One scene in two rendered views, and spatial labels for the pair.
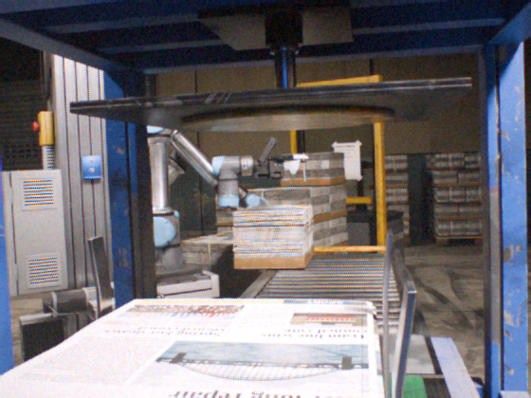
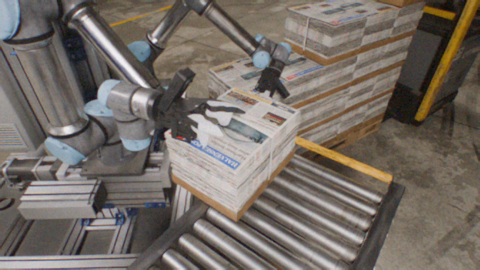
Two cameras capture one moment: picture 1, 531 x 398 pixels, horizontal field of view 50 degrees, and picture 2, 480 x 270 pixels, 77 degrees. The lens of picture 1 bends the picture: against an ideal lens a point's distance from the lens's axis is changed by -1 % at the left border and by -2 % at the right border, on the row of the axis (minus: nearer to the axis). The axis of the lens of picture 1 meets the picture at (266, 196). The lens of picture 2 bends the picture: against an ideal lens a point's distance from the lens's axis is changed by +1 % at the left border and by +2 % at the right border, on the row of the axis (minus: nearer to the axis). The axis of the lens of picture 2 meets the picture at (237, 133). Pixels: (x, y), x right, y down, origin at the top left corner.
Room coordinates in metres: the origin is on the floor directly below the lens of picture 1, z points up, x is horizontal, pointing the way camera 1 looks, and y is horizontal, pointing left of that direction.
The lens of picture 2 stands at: (1.76, -0.39, 1.61)
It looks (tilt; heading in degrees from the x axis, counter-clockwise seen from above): 39 degrees down; 27
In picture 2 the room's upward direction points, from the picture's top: straight up
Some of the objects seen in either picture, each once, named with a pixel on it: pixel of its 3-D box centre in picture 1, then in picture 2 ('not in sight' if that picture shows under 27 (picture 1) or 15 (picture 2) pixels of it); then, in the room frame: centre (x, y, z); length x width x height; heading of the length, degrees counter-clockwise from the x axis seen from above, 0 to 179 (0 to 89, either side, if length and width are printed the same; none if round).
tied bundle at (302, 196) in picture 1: (274, 208); (322, 32); (3.62, -0.04, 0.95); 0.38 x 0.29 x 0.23; 61
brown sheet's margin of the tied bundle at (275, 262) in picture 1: (272, 260); (217, 181); (2.36, -0.01, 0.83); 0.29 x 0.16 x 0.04; 80
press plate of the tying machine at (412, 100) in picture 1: (286, 116); not in sight; (1.05, -0.04, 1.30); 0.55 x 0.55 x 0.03; 80
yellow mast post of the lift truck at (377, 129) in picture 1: (378, 193); (465, 13); (4.35, -0.84, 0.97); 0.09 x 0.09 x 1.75; 60
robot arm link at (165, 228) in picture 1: (157, 175); (51, 83); (2.20, 0.41, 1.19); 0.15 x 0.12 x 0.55; 2
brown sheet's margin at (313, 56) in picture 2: not in sight; (320, 46); (3.62, -0.04, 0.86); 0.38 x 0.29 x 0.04; 61
